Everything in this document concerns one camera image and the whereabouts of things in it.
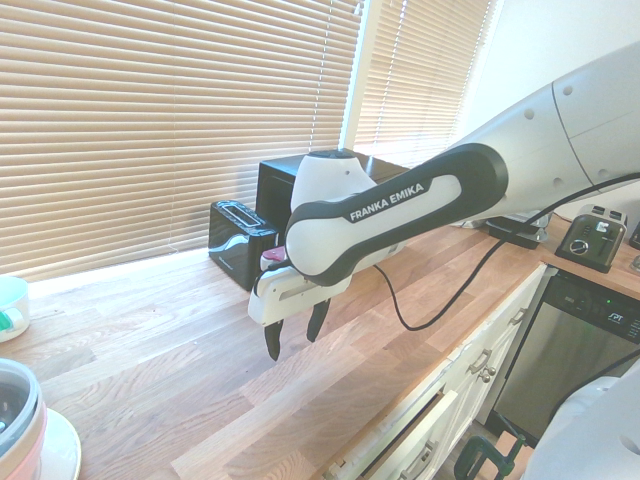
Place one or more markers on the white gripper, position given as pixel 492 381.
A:
pixel 285 300

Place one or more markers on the black toaster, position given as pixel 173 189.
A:
pixel 240 240

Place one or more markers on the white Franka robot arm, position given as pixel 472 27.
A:
pixel 400 210

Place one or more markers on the silver toaster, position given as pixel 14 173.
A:
pixel 590 240

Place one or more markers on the black and steel microwave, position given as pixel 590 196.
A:
pixel 275 195

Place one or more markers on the white open drawer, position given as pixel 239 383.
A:
pixel 400 440

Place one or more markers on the white kitchen cabinet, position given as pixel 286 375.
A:
pixel 485 330

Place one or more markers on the metal cabinet knob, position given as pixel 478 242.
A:
pixel 491 372

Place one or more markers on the green clamp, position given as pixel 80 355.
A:
pixel 487 457

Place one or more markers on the black flat appliance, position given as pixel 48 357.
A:
pixel 520 235

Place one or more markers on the wide beige window blind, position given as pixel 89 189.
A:
pixel 150 125

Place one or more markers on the white plate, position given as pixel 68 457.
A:
pixel 67 445

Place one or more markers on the stainless steel dishwasher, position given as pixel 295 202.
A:
pixel 560 340

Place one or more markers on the white mug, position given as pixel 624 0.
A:
pixel 15 295

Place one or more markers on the clear plastic container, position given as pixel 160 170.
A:
pixel 20 400

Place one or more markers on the narrow beige window blind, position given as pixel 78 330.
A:
pixel 415 75

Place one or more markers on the pink bowl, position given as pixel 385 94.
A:
pixel 30 450

